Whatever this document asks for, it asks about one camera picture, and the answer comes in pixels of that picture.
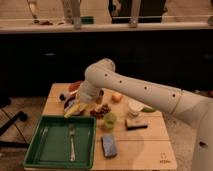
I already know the yellow banana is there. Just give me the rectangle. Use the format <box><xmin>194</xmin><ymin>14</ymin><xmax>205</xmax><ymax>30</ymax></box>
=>
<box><xmin>64</xmin><ymin>103</ymin><xmax>87</xmax><ymax>118</ymax></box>

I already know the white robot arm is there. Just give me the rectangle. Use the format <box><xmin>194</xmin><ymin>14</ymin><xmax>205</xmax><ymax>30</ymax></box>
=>
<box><xmin>78</xmin><ymin>58</ymin><xmax>213</xmax><ymax>171</ymax></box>

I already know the small metal cup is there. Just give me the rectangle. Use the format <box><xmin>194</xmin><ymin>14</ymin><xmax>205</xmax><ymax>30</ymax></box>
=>
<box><xmin>96</xmin><ymin>90</ymin><xmax>104</xmax><ymax>104</ymax></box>

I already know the green plastic cup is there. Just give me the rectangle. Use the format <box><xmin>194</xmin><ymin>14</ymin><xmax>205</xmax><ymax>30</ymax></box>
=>
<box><xmin>103</xmin><ymin>113</ymin><xmax>117</xmax><ymax>129</ymax></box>

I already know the bunch of red grapes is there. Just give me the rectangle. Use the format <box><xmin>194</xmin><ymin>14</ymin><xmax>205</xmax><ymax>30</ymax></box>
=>
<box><xmin>90</xmin><ymin>104</ymin><xmax>111</xmax><ymax>119</ymax></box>

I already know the orange bowl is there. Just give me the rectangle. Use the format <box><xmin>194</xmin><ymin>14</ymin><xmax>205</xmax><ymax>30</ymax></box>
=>
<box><xmin>68</xmin><ymin>81</ymin><xmax>81</xmax><ymax>92</ymax></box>

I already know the silver fork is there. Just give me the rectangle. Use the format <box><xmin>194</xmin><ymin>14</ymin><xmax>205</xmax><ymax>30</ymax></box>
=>
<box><xmin>69</xmin><ymin>125</ymin><xmax>76</xmax><ymax>162</ymax></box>

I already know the yellow orange fruit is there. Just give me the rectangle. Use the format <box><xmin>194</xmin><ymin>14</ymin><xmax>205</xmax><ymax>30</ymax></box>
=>
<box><xmin>112</xmin><ymin>92</ymin><xmax>123</xmax><ymax>103</ymax></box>

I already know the green plastic tray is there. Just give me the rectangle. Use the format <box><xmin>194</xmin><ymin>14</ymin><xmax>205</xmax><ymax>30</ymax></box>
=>
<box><xmin>23</xmin><ymin>115</ymin><xmax>96</xmax><ymax>170</ymax></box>

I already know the blue sponge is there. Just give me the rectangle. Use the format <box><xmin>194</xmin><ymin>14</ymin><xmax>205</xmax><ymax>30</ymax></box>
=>
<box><xmin>101</xmin><ymin>134</ymin><xmax>117</xmax><ymax>158</ymax></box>

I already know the black and tan sponge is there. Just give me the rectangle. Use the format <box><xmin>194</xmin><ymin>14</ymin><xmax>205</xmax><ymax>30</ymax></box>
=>
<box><xmin>125</xmin><ymin>119</ymin><xmax>148</xmax><ymax>130</ymax></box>

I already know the wooden folding table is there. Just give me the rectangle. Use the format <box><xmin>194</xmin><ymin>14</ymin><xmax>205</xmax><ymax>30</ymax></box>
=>
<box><xmin>23</xmin><ymin>82</ymin><xmax>179</xmax><ymax>171</ymax></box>

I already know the black tripod stand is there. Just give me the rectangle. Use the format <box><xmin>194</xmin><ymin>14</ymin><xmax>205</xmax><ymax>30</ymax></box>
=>
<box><xmin>0</xmin><ymin>90</ymin><xmax>30</xmax><ymax>149</ymax></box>

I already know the white-handled spatula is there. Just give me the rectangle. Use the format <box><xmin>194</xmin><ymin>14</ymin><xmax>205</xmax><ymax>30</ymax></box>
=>
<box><xmin>59</xmin><ymin>90</ymin><xmax>77</xmax><ymax>101</ymax></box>

